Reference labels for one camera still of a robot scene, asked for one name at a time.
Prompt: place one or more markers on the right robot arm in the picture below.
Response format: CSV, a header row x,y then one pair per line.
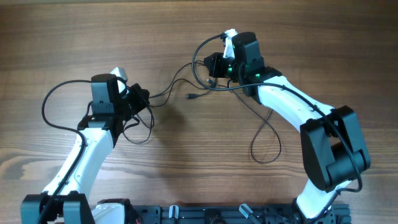
x,y
334,151

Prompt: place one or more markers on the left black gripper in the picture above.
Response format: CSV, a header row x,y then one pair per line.
x,y
140,94

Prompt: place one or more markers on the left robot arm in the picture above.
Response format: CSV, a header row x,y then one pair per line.
x,y
67,194

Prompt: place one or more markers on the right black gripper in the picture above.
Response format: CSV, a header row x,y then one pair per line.
x,y
212,65

